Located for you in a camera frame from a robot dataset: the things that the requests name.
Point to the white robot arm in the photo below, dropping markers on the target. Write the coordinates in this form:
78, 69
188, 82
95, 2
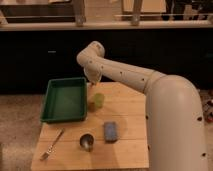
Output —
174, 115

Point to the green plastic tray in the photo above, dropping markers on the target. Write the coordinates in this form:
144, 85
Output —
65, 100

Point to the green plastic cup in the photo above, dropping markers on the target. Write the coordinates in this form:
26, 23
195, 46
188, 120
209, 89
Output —
98, 100

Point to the blue sponge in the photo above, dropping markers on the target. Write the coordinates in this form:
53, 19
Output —
110, 132

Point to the wooden table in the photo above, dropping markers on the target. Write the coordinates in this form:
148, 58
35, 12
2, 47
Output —
123, 106

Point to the small metal cup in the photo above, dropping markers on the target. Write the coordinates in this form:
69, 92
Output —
86, 142

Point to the metal fork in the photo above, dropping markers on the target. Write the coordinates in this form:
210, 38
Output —
46, 154

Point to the wooden rail shelf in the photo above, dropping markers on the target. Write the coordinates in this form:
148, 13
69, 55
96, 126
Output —
21, 15

